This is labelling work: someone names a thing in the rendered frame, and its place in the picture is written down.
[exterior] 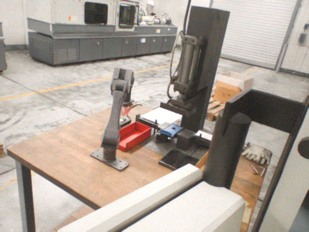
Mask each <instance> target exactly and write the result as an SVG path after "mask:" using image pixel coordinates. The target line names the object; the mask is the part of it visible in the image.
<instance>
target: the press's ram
mask: <svg viewBox="0 0 309 232"><path fill-rule="evenodd" d="M201 93H202V92H199V91H196V90H194V92H193V93H189V94H188V95H185V93H182V92H179V95H177V96H175V97H173V98H171V99H170V98H167V99H165V100H163V101H161V102H160V108H163V109H165V110H168V111H171V112H174V113H175V114H180V115H182V116H185V117H190V116H191V115H193V114H194V113H195V111H196V106H193V105H192V104H191V102H193V101H194V100H196V99H197V98H199V97H201Z"/></svg>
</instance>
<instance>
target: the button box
mask: <svg viewBox="0 0 309 232"><path fill-rule="evenodd" d="M137 105H141V104H136V105H134V106H133V107H135V106H137ZM141 106H143V105H141ZM133 107H132V108H133ZM127 117H128V118H126V117H122V118H126V120H124V121H123V122H120V126H121V127H120V128H124V127H126V126H128V125H130V124H131V118H130V117H129V116H128V114H127ZM122 118H120V119H122Z"/></svg>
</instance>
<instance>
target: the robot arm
mask: <svg viewBox="0 0 309 232"><path fill-rule="evenodd" d="M134 82H135V73H134V72H132V70H131V69H127V70H126V69H121V68H118V67H114V70H113V74H112V80H111V86H110V89H111V95H112V97H113V100H112V108H111V114H110V118H109V122H108V124H107V126H106V128H105V129H104V133H102V134H101V138H100V140H101V145H100V147H102V148H103V150H101V149H97V150H95V151H93V152H91V153H90V156H91V157H93V158H94V159H96V160H98V161H100V162H102V163H104V164H106V165H108V166H110V167H112V168H114V169H116V170H118V171H120V172H121V171H122V170H124V169H125V168H126V167H128V166H129V163H127V162H125V161H123V160H121V159H119V158H117V157H116V150H118V147H119V143H120V118H121V114H122V116H125V114H126V115H127V114H128V113H129V111H130V109H131V108H132V107H133V103H132V102H135V100H133V99H131V91H132V88H133V85H134ZM128 107H129V109H128ZM122 108H124V113H123V111H122ZM127 109H128V111H127Z"/></svg>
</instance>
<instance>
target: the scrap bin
mask: <svg viewBox="0 0 309 232"><path fill-rule="evenodd" d="M151 130H152V128H151V127H148V126H145V125H143V124H141V123H139V122H134V123H132V124H130V125H128V126H126V127H124V128H121V129H120V143H119V147H118V149H119V150H121V151H123V152H125V153H126V152H128V151H129V150H131V149H132V148H134V147H135V146H137V145H138V144H140V143H141V142H143V141H144V140H145V139H147V138H148V137H150V136H151Z"/></svg>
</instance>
